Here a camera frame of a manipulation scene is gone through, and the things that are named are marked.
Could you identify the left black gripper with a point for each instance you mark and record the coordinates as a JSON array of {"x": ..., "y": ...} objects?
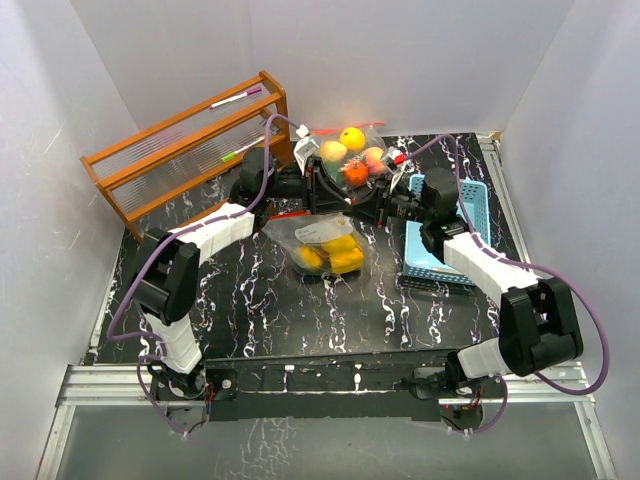
[{"x": 319, "y": 192}]

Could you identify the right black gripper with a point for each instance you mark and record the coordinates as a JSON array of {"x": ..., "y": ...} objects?
[{"x": 375, "y": 205}]

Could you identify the clear zip bag with peppers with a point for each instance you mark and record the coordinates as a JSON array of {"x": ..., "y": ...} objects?
[{"x": 318, "y": 244}]

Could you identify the yellow fake bell pepper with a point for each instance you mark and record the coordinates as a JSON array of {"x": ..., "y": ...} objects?
[{"x": 344, "y": 254}]

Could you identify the orange yellow fake pepper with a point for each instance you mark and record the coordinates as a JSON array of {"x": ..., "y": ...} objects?
[{"x": 311, "y": 258}]

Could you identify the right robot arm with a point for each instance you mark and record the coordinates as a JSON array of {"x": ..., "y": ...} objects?
[{"x": 538, "y": 325}]

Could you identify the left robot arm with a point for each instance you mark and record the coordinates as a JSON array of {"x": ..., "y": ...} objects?
[{"x": 168, "y": 265}]

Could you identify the fake green fruit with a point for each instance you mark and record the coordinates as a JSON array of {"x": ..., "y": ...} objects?
[{"x": 335, "y": 172}]

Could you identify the fake peach apple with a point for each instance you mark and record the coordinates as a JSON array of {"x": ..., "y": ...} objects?
[{"x": 332, "y": 151}]

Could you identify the fake pink peach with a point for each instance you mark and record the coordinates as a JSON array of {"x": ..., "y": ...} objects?
[{"x": 372, "y": 158}]

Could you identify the clear zip bag with fruit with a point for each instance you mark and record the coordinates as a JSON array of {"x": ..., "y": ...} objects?
[{"x": 353, "y": 156}]

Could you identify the yellow fake lemon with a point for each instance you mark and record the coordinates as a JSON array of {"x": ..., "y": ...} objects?
[{"x": 353, "y": 139}]

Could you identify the green marker pen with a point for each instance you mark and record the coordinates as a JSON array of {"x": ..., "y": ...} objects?
[{"x": 230, "y": 156}]

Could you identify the pink marker pen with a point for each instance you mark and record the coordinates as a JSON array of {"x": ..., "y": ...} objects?
[{"x": 247, "y": 93}]

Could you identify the wooden shelf rack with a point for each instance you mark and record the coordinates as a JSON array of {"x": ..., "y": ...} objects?
[{"x": 148, "y": 170}]

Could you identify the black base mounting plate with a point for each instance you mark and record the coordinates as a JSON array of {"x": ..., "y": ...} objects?
[{"x": 420, "y": 385}]

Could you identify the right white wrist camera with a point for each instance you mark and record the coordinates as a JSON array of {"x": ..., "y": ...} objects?
[{"x": 394, "y": 162}]

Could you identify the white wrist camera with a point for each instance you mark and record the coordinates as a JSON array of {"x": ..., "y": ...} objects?
[
  {"x": 306, "y": 146},
  {"x": 394, "y": 162}
]

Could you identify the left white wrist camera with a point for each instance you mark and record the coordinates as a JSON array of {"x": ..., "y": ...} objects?
[{"x": 306, "y": 146}]

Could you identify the aluminium frame rail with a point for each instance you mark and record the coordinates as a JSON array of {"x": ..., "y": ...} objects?
[{"x": 119, "y": 386}]

